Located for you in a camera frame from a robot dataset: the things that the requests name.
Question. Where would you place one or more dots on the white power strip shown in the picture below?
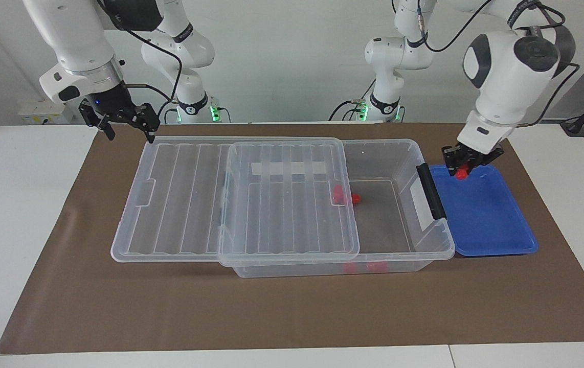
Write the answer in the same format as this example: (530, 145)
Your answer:
(36, 111)

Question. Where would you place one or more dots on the brown table mat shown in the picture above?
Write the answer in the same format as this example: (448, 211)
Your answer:
(118, 306)

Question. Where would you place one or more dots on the clear plastic storage box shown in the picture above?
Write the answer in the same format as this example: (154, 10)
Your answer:
(379, 225)

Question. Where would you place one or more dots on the blue plastic tray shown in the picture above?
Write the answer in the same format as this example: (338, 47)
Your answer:
(481, 220)

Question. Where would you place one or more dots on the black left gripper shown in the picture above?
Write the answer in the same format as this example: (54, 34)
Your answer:
(476, 158)

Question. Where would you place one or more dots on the clear ribbed plastic lid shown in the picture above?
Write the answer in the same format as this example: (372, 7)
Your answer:
(179, 204)

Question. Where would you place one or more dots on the red block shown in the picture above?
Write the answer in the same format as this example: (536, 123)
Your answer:
(338, 193)
(356, 199)
(461, 174)

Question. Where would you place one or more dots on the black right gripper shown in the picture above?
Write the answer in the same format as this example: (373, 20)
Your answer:
(110, 102)

